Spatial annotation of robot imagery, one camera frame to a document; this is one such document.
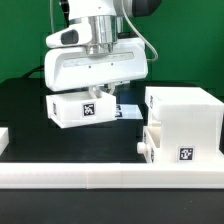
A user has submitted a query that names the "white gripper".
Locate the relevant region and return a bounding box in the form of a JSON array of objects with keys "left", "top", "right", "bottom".
[{"left": 45, "top": 38, "right": 148, "bottom": 99}]

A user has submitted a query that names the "white drawer box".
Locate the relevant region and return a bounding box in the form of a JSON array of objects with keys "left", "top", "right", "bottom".
[
  {"left": 137, "top": 126, "right": 161, "bottom": 163},
  {"left": 46, "top": 91, "right": 116, "bottom": 128}
]

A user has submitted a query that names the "white drawer box front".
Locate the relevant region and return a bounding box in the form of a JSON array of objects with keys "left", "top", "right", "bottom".
[{"left": 137, "top": 126, "right": 161, "bottom": 163}]

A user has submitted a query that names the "white drawer cabinet frame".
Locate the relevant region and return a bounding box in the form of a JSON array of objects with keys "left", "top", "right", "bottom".
[{"left": 145, "top": 87, "right": 224, "bottom": 164}]

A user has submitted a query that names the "white marker sheet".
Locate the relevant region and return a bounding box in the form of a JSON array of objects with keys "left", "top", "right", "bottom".
[{"left": 116, "top": 104, "right": 143, "bottom": 120}]

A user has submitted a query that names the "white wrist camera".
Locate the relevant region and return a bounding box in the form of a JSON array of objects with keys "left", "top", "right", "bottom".
[{"left": 46, "top": 23, "right": 92, "bottom": 48}]

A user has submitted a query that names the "black cable at base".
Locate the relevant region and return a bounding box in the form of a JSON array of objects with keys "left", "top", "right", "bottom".
[{"left": 22, "top": 64, "right": 46, "bottom": 80}]

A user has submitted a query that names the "grey hanging cable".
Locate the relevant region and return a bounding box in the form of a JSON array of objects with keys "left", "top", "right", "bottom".
[{"left": 120, "top": 0, "right": 159, "bottom": 63}]

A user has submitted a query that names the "white front border wall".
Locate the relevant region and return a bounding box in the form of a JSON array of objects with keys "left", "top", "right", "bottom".
[{"left": 0, "top": 163, "right": 224, "bottom": 189}]

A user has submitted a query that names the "white border wall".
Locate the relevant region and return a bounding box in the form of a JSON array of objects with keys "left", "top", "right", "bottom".
[
  {"left": 0, "top": 127, "right": 9, "bottom": 155},
  {"left": 0, "top": 163, "right": 224, "bottom": 189}
]

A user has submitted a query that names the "white left border wall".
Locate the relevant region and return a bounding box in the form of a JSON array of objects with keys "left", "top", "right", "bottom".
[{"left": 0, "top": 127, "right": 9, "bottom": 155}]

